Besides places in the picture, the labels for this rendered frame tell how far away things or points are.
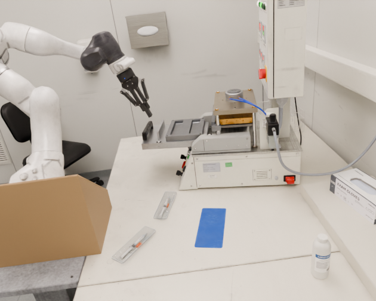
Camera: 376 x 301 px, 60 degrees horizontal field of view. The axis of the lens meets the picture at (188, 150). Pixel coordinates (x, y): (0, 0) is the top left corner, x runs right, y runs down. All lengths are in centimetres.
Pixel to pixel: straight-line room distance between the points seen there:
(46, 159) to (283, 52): 95
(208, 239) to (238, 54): 200
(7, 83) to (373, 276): 139
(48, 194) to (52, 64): 199
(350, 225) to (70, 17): 246
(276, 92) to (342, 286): 70
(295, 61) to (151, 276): 91
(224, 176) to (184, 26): 168
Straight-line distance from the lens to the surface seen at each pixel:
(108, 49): 146
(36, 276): 130
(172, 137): 145
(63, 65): 300
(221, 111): 135
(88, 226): 120
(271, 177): 146
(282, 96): 132
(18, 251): 134
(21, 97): 145
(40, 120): 135
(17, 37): 153
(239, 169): 143
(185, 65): 289
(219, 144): 138
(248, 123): 141
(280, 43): 127
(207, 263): 114
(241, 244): 120
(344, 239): 119
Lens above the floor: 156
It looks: 26 degrees down
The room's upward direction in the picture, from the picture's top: 7 degrees counter-clockwise
